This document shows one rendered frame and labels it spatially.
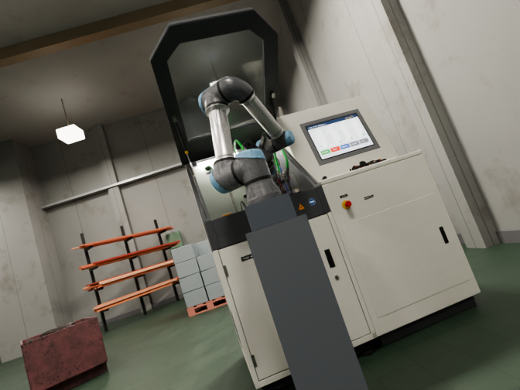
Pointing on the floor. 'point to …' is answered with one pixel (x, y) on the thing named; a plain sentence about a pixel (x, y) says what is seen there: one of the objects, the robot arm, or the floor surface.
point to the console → (391, 230)
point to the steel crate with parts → (65, 355)
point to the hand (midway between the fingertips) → (252, 143)
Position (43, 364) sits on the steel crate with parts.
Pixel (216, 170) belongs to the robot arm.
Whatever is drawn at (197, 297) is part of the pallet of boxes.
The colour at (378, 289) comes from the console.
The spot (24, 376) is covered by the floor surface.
